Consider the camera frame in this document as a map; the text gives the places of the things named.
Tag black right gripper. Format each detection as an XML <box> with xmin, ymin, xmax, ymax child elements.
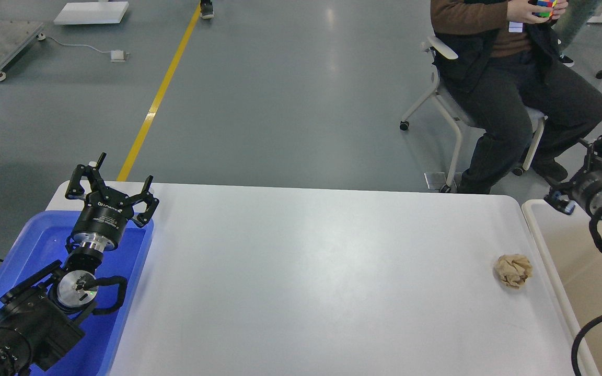
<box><xmin>543</xmin><ymin>135</ymin><xmax>602</xmax><ymax>216</ymax></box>

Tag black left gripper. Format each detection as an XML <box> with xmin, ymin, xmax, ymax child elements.
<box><xmin>65</xmin><ymin>152</ymin><xmax>159</xmax><ymax>252</ymax></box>

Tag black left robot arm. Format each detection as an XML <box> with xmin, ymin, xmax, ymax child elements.
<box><xmin>0</xmin><ymin>153</ymin><xmax>159</xmax><ymax>375</ymax></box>

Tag blue plastic bin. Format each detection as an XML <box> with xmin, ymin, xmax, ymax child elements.
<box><xmin>0</xmin><ymin>211</ymin><xmax>155</xmax><ymax>375</ymax></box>

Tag white plastic bin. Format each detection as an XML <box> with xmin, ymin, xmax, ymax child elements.
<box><xmin>522</xmin><ymin>199</ymin><xmax>602</xmax><ymax>375</ymax></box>

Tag crumpled brown paper ball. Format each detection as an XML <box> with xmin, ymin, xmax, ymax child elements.
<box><xmin>494</xmin><ymin>254</ymin><xmax>533</xmax><ymax>289</ymax></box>

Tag seated person brown sweater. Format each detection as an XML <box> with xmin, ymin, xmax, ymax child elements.
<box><xmin>430</xmin><ymin>1</ymin><xmax>602</xmax><ymax>194</ymax></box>

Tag colourful puzzle cube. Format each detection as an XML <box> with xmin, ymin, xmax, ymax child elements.
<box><xmin>530</xmin><ymin>0</ymin><xmax>557</xmax><ymax>18</ymax></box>

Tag white flat board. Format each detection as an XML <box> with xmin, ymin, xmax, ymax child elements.
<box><xmin>53</xmin><ymin>2</ymin><xmax>130</xmax><ymax>25</ymax></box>

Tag white office chair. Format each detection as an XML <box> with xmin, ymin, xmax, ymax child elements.
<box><xmin>399</xmin><ymin>34</ymin><xmax>548</xmax><ymax>193</ymax></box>

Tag standing person dark trousers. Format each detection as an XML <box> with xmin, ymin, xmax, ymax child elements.
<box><xmin>199</xmin><ymin>0</ymin><xmax>215</xmax><ymax>20</ymax></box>

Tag white power adapter cable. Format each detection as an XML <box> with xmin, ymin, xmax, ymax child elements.
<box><xmin>45</xmin><ymin>36</ymin><xmax>130</xmax><ymax>63</ymax></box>

